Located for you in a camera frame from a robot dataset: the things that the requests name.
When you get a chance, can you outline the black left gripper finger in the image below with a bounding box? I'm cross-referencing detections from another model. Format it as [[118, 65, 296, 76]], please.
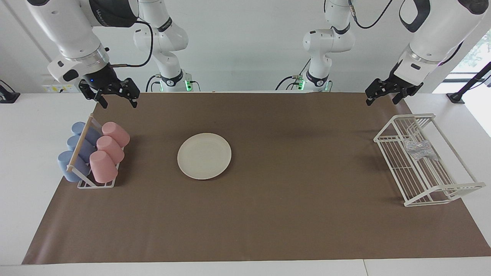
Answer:
[[392, 89, 418, 105], [365, 79, 388, 106]]

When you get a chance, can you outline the blue plastic cup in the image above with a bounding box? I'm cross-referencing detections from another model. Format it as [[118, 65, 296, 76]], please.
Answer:
[[71, 122, 102, 145], [58, 151, 92, 182], [67, 135, 96, 161]]

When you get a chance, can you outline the brown paper table mat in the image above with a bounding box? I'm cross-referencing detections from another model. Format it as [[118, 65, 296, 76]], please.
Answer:
[[22, 92, 491, 265]]

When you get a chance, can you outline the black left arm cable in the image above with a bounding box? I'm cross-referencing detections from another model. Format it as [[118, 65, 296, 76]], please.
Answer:
[[347, 0, 394, 30]]

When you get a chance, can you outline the black angled stand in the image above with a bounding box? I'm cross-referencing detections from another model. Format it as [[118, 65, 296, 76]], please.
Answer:
[[447, 61, 491, 104]]

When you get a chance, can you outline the white wire dish rack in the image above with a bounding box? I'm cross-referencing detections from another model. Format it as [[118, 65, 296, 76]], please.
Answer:
[[374, 113, 486, 207]]

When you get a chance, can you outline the white wall power outlet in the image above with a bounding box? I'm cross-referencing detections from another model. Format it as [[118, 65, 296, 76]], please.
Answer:
[[42, 84, 80, 94]]

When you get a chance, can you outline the black base cable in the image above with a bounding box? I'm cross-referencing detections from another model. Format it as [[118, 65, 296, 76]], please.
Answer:
[[275, 59, 312, 91], [145, 75, 161, 92]]

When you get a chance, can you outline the cream round plate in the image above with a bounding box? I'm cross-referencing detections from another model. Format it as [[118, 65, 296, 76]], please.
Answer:
[[177, 133, 232, 180]]

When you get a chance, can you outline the white cup rack wooden handle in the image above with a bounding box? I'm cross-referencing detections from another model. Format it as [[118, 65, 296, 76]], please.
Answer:
[[67, 114, 125, 189]]

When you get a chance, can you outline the black right base cable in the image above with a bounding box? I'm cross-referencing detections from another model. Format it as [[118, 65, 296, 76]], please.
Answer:
[[145, 75, 161, 92]]

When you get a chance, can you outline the black clamp mount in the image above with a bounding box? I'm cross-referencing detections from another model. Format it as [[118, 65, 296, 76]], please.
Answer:
[[0, 79, 20, 104]]

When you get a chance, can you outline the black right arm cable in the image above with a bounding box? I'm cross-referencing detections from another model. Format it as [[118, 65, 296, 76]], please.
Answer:
[[111, 19, 154, 69]]

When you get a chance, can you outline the black left base cable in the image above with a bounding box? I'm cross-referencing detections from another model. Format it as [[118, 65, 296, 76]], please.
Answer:
[[275, 59, 312, 91]]

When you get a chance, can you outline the clear plastic cup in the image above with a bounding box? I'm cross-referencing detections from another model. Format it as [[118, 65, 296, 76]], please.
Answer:
[[404, 140, 438, 161]]

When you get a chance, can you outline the pink plastic cup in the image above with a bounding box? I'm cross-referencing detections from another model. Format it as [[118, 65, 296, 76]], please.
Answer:
[[89, 150, 119, 183], [102, 122, 130, 148], [96, 136, 125, 164]]

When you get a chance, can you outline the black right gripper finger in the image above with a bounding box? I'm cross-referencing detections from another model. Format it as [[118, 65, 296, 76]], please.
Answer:
[[79, 80, 108, 109], [120, 78, 140, 108]]

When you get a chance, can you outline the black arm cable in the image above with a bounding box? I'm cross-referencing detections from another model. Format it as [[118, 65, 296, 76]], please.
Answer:
[[111, 19, 154, 69], [347, 0, 394, 30]]

